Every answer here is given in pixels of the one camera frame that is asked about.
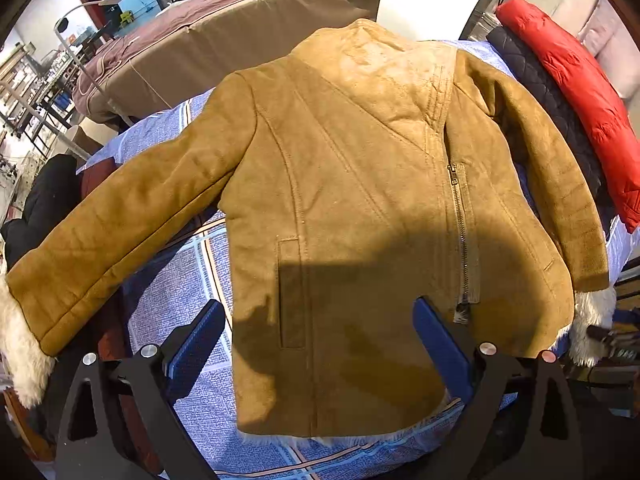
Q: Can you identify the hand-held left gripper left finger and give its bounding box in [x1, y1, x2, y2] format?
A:
[55, 299, 227, 480]

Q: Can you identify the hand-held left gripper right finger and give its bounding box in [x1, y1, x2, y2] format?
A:
[411, 296, 586, 480]

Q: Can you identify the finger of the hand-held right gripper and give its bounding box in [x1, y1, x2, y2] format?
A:
[586, 325, 640, 361]

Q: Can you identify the tan suede fur-lined jacket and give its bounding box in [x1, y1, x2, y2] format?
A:
[0, 18, 618, 448]

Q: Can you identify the blue plaid blanket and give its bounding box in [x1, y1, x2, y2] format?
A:
[75, 37, 640, 480]

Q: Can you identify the black garment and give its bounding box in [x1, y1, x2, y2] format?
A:
[0, 154, 81, 273]

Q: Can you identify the cardboard box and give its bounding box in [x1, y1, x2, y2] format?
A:
[64, 120, 121, 161]

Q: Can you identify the red puffer jacket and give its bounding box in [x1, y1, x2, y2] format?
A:
[495, 0, 640, 235]

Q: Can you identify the black quilted jacket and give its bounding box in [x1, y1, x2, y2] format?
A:
[486, 25, 616, 231]

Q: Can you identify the brown covered massage bed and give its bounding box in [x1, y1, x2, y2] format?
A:
[71, 0, 386, 128]

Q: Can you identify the metal storage shelving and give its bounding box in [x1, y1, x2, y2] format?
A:
[0, 42, 81, 156]

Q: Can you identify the pale pink cushion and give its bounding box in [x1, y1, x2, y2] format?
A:
[550, 0, 640, 103]

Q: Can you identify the white printed machine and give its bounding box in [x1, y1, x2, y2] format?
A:
[376, 0, 531, 43]

